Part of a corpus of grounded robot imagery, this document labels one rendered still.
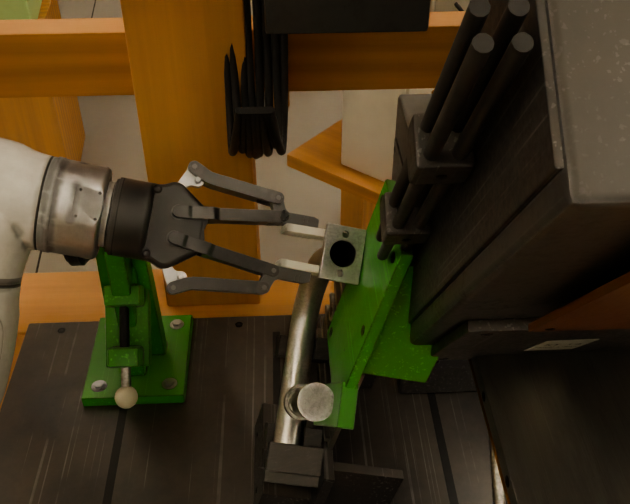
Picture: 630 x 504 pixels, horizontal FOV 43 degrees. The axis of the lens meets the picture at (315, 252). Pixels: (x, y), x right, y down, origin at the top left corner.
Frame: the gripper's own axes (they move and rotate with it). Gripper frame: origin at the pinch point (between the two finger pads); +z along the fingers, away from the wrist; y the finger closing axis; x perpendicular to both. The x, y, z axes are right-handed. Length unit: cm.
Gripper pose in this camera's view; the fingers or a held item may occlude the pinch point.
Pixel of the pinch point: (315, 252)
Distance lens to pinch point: 79.9
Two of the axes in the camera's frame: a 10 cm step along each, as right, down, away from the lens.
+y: 1.5, -9.8, 1.3
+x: -2.1, 1.0, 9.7
